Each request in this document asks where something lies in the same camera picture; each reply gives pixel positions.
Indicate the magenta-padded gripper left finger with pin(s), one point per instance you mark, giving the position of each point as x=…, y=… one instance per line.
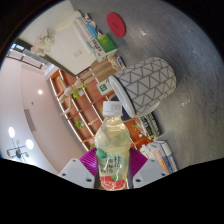
x=75, y=171

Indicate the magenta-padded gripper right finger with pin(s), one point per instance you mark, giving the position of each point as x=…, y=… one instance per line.
x=148, y=171

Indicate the clear drink bottle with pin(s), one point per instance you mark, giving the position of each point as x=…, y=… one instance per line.
x=112, y=146

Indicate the branched ceiling lamp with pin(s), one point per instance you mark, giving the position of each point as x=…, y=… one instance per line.
x=29, y=144

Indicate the orange wooden shelf unit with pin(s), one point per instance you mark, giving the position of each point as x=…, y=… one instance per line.
x=88, y=113

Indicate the ceiling air vent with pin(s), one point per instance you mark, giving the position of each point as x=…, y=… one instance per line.
x=30, y=120

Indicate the recessed ceiling lights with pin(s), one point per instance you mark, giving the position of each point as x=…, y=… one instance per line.
x=40, y=91

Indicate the white mug, grey triangle pattern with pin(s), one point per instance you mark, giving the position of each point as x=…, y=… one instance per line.
x=146, y=83

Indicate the small colourful badge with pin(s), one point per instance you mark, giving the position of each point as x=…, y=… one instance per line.
x=121, y=62
x=90, y=20

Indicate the grey curtain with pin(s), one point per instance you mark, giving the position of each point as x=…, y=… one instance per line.
x=26, y=60

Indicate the small green and white box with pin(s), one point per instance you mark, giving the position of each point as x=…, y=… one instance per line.
x=105, y=45

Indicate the flat round red coaster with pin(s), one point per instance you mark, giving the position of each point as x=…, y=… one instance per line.
x=116, y=25

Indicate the white wall socket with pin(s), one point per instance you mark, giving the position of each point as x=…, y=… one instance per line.
x=77, y=53

